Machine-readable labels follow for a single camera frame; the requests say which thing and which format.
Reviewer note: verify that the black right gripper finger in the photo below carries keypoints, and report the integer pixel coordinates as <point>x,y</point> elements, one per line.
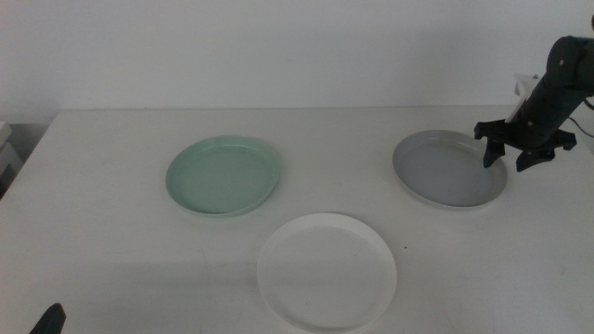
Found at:
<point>529,160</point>
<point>493,153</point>

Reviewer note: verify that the grey shallow bowl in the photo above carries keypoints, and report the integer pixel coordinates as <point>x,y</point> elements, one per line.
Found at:
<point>441,178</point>

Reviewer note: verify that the white shallow bowl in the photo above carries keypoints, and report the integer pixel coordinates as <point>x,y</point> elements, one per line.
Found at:
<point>327,273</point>

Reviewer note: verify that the pale green shallow bowl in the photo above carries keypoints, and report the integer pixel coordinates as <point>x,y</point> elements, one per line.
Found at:
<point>223,178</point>

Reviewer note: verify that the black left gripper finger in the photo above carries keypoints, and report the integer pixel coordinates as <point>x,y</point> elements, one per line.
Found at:
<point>52,321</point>

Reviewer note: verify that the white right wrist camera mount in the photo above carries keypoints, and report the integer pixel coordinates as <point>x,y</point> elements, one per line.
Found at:
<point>523,90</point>

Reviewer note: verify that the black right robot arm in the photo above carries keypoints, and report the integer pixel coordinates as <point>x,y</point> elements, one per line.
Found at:
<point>573,60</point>

